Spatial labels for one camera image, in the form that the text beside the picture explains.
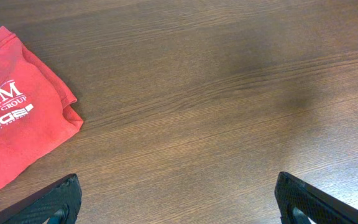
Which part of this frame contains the orange soccer t-shirt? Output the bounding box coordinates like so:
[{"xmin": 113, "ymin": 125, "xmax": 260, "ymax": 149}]
[{"xmin": 0, "ymin": 26, "xmax": 83, "ymax": 190}]

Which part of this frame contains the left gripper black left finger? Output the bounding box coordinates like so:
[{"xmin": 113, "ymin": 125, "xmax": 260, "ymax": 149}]
[{"xmin": 0, "ymin": 174, "xmax": 82, "ymax": 223}]

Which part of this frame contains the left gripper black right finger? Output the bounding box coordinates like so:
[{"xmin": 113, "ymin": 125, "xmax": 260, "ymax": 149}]
[{"xmin": 274, "ymin": 172, "xmax": 358, "ymax": 224}]

